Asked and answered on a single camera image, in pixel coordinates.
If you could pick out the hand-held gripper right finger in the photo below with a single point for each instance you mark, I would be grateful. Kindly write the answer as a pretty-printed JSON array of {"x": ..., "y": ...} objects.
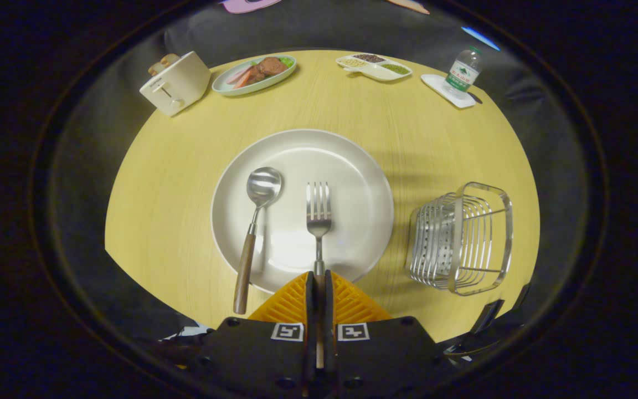
[{"x": 328, "y": 310}]

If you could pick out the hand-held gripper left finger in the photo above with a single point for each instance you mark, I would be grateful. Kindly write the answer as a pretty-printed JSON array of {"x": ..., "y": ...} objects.
[{"x": 310, "y": 310}]

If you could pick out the large round white plate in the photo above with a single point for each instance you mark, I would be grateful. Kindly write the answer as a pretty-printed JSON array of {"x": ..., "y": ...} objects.
[{"x": 352, "y": 166}]

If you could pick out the pale green oval plate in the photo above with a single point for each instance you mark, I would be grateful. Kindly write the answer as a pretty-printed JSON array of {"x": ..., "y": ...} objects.
[{"x": 225, "y": 86}]

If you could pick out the white divided dish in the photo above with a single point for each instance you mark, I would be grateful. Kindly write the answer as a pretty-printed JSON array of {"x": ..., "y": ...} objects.
[{"x": 377, "y": 71}]

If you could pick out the brown meat pieces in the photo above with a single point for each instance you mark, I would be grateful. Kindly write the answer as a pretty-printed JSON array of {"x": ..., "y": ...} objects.
[{"x": 268, "y": 67}]

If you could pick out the pink ham slices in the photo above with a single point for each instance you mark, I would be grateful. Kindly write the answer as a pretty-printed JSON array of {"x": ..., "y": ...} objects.
[{"x": 237, "y": 74}]

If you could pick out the white rectangular coaster tray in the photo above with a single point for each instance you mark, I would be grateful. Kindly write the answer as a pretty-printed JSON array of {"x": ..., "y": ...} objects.
[{"x": 434, "y": 84}]

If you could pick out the green vegetable piece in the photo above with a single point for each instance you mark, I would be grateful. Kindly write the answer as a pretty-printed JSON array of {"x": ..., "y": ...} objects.
[{"x": 286, "y": 61}]

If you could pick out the cream toaster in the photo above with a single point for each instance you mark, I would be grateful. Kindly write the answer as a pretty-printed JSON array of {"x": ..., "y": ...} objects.
[{"x": 180, "y": 83}]

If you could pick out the clear water bottle green label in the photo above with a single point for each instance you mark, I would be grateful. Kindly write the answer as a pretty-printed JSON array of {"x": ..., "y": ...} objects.
[{"x": 464, "y": 72}]

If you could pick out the toast slice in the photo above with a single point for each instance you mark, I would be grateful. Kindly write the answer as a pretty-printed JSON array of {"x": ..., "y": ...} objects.
[
  {"x": 170, "y": 59},
  {"x": 156, "y": 68}
]

